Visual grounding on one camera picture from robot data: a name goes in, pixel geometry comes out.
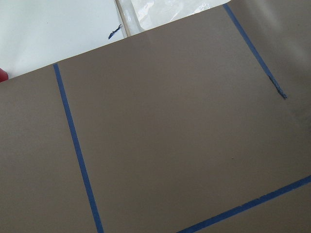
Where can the brown paper table cover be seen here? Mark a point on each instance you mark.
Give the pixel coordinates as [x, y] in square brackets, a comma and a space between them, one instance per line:
[202, 125]

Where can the blue thread scrap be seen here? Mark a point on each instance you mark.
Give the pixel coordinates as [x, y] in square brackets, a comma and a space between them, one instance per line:
[113, 32]

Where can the clear plastic bag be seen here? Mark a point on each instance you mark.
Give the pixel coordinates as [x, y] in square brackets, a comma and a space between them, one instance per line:
[142, 15]

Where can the red cylinder tube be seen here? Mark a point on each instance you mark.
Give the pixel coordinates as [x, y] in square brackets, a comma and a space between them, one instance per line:
[3, 75]

